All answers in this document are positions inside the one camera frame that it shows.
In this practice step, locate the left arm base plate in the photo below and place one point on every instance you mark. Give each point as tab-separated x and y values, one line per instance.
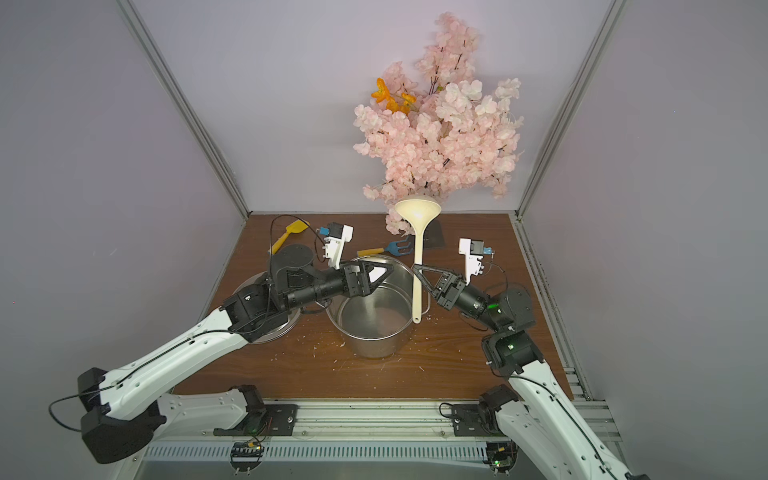
273	420

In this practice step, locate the yellow toy shovel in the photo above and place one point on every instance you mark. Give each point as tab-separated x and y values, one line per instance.
294	228

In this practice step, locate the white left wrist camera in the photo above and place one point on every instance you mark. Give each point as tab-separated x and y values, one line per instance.
335	236

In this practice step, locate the right circuit board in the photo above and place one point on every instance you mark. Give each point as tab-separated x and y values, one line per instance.
501	457

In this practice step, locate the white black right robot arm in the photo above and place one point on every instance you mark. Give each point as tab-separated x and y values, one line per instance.
531	409

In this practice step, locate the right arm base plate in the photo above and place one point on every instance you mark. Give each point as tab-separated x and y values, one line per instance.
472	420

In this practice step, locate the left circuit board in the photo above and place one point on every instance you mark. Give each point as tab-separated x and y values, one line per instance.
246	456

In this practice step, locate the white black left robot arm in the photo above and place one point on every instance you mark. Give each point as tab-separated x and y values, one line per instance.
122	406

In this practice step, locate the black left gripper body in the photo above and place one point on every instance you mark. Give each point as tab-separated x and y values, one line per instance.
351	281

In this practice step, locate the aluminium corner frame post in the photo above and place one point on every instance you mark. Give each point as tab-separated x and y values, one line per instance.
570	104
210	148

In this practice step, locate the aluminium corner frame post left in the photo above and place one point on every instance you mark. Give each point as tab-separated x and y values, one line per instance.
210	148

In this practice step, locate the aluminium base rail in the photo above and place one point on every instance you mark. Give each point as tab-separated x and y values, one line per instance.
338	431

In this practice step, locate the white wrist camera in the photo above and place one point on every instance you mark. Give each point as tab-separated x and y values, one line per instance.
335	236
474	252

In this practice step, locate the yellow blue toy rake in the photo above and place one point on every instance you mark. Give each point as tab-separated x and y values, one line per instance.
395	248

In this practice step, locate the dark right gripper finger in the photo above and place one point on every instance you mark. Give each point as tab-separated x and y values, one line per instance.
423	270
429	286

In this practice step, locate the aluminium corner frame post right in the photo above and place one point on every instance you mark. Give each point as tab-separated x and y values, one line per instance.
570	104

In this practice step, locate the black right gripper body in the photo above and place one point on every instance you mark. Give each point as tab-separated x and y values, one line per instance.
447	289

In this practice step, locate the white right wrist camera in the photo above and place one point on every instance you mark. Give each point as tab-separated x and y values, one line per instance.
474	252

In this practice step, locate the cream plastic ladle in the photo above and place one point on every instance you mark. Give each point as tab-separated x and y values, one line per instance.
419	211

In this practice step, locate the artificial cherry blossom tree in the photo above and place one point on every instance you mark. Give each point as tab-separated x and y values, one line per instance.
448	135

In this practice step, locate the circuit board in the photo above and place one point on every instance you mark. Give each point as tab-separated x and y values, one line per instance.
246	456
501	457

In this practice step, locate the stainless steel pot lid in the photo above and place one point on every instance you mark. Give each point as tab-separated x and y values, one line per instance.
253	313

